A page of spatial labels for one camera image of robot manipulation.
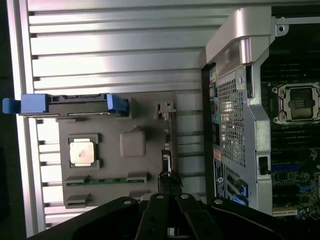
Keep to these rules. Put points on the grey plastic parts rack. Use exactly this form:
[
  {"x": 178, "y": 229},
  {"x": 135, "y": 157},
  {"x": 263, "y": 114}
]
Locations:
[{"x": 112, "y": 165}]

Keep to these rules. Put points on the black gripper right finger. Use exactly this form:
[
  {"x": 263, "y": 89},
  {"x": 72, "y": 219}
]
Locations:
[{"x": 195, "y": 220}]

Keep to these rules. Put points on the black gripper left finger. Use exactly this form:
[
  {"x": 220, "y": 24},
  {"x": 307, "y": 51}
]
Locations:
[{"x": 155, "y": 220}]

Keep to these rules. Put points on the white expansion slot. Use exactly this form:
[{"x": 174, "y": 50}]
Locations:
[{"x": 285, "y": 212}]

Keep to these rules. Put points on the hard disk in blue caddy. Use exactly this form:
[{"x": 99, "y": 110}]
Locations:
[{"x": 75, "y": 105}]

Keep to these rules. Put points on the silver CPU chip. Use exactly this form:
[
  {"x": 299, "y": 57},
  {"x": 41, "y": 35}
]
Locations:
[{"x": 82, "y": 153}]

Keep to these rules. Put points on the metal CPU socket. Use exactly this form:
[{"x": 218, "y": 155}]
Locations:
[{"x": 300, "y": 105}]

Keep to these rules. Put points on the green RAM stick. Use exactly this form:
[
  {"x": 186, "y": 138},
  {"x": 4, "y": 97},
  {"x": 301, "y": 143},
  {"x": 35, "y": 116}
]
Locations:
[{"x": 110, "y": 181}]

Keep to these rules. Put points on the blue expansion slot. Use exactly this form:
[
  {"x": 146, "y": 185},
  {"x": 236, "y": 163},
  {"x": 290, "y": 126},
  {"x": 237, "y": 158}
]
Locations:
[{"x": 285, "y": 168}]

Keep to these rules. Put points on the open black PC case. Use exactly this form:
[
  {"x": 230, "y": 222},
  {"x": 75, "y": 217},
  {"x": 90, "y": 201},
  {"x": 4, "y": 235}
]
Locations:
[{"x": 250, "y": 30}]

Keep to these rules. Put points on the green Dell motherboard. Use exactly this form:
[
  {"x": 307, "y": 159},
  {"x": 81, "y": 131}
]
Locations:
[{"x": 290, "y": 150}]

